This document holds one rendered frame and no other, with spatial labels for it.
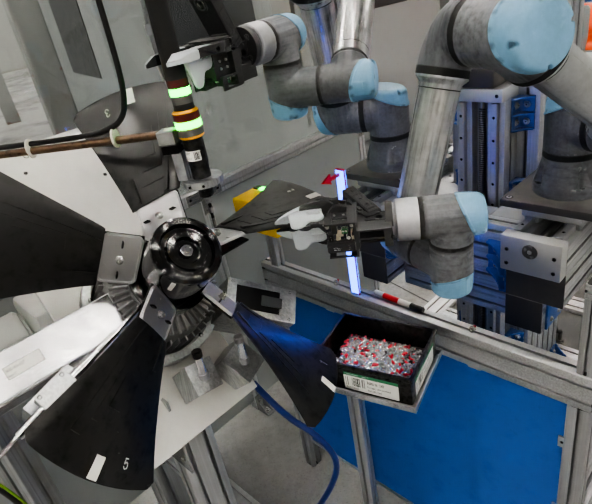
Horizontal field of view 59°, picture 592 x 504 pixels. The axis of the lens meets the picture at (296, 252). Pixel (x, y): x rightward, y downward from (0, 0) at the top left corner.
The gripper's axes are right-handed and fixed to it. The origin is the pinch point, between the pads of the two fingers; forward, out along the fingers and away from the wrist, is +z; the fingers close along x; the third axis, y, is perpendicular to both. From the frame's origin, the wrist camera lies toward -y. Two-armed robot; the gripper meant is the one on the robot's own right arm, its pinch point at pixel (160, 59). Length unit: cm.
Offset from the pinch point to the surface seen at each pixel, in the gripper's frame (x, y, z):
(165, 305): -0.6, 36.4, 13.6
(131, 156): 14.4, 16.0, 0.3
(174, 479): 33, 107, 6
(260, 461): 45, 150, -34
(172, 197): 4.8, 22.7, 1.6
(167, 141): 2.4, 12.6, 1.2
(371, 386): -23, 67, -11
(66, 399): -5, 36, 36
